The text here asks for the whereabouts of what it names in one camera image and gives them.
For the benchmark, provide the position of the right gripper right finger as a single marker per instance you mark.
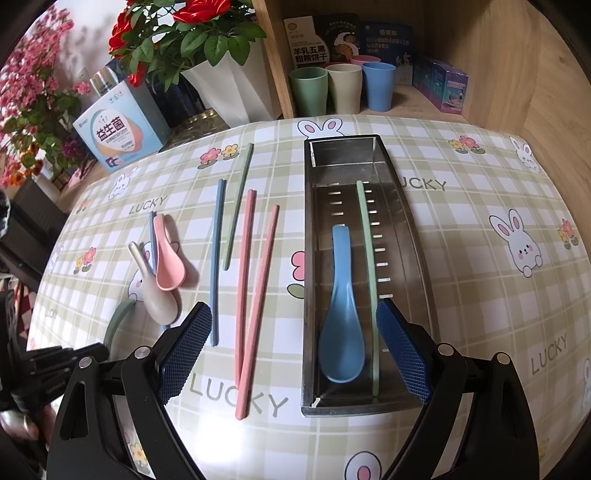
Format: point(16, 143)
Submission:
point(410, 346)

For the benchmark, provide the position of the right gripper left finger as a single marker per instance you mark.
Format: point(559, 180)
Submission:
point(179, 348)

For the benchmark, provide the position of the beige spoon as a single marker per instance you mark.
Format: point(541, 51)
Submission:
point(160, 305)

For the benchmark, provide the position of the green spoon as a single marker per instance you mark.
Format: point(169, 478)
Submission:
point(119, 314)

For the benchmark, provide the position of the blue spoon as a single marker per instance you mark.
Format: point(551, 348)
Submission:
point(341, 347)

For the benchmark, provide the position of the pink spoon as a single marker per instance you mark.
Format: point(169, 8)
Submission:
point(170, 269)

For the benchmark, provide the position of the pink chopstick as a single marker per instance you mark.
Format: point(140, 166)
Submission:
point(243, 279)
point(256, 318)

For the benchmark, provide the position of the green chopstick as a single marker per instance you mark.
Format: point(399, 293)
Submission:
point(238, 203)
point(372, 284)

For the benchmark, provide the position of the black office chair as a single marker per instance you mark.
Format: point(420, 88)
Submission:
point(30, 226)

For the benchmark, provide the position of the stainless steel utensil tray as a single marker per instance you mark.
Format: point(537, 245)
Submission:
point(331, 167)

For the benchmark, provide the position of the probiotic product box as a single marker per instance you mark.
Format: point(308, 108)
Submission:
point(122, 126)

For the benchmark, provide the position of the gold round tin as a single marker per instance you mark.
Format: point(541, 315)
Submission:
point(195, 127)

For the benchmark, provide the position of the white flower pot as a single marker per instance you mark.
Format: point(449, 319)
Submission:
point(238, 94)

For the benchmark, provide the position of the purple small box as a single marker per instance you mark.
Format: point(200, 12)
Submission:
point(443, 84)

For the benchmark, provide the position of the pink blossom plant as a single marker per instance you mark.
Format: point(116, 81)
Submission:
point(37, 113)

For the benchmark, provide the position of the blue cup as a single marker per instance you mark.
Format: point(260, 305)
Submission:
point(380, 79)

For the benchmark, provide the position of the beige cup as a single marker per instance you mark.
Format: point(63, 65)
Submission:
point(346, 83)

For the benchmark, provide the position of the silver blue box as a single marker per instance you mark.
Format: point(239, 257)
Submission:
point(104, 80)

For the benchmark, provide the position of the green cup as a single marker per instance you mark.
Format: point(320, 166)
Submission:
point(310, 88)

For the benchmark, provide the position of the pink cup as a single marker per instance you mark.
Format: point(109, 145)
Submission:
point(363, 59)

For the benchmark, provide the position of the dark blue package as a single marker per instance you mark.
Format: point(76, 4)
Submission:
point(391, 43)

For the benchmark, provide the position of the red rose bouquet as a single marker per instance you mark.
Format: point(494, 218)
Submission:
point(161, 39)

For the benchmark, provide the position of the biscuit package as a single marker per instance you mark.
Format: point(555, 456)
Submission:
point(306, 47)

